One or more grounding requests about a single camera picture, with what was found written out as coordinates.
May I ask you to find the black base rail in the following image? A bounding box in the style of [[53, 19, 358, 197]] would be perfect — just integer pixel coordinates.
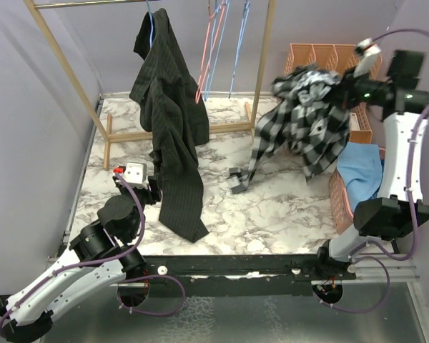
[[144, 254, 355, 297]]

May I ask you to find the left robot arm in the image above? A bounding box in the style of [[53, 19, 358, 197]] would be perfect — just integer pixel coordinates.
[[0, 174, 162, 342]]

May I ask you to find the orange file organizer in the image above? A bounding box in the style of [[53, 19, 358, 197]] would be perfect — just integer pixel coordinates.
[[284, 44, 373, 144]]

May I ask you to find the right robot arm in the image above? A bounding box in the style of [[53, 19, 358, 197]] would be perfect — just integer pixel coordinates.
[[314, 50, 429, 279]]

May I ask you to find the pink wire hanger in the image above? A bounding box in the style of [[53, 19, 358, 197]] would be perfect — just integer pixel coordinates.
[[194, 1, 227, 104]]

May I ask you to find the blue hanger of black shirt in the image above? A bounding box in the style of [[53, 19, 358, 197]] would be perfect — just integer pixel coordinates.
[[145, 0, 155, 49]]

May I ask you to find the black pinstripe shirt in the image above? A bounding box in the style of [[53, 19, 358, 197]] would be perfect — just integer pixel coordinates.
[[129, 8, 209, 242]]

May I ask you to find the light blue shirt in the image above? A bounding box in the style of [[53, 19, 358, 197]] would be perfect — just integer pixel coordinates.
[[337, 141, 383, 210]]

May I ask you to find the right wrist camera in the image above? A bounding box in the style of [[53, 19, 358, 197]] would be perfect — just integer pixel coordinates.
[[353, 38, 381, 78]]

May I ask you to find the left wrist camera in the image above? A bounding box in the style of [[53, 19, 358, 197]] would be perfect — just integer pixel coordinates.
[[113, 162, 147, 188]]

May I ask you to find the grey plaid shirt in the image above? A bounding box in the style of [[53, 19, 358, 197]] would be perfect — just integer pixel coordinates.
[[228, 64, 350, 194]]

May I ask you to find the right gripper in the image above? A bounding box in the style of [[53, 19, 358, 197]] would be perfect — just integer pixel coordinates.
[[322, 64, 390, 110]]

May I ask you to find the pink laundry basket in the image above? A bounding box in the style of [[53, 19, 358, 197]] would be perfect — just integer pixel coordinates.
[[329, 146, 385, 234]]

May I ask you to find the blue wire hanger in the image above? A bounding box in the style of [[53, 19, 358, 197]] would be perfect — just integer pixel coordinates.
[[228, 0, 251, 98], [202, 1, 230, 101]]

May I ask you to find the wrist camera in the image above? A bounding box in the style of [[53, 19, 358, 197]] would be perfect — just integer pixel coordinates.
[[353, 38, 381, 78], [113, 162, 147, 188]]

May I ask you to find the wooden clothes rack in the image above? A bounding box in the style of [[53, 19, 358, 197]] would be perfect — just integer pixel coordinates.
[[24, 0, 277, 170]]

